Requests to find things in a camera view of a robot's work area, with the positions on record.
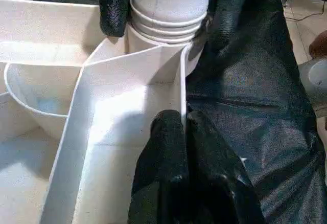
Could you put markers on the white plastic table leg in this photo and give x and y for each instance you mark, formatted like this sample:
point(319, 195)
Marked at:
point(168, 4)

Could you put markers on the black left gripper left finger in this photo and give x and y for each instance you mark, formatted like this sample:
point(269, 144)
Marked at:
point(163, 178)

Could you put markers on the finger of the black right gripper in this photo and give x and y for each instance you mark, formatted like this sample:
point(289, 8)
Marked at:
point(116, 6)
point(222, 9)

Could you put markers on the white plastic table top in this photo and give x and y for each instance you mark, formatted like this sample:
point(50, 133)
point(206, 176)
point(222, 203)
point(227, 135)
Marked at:
point(61, 106)

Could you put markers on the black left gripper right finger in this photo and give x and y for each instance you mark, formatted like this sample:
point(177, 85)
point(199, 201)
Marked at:
point(219, 183)

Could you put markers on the black work mat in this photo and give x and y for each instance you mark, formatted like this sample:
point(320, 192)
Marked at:
point(265, 121)

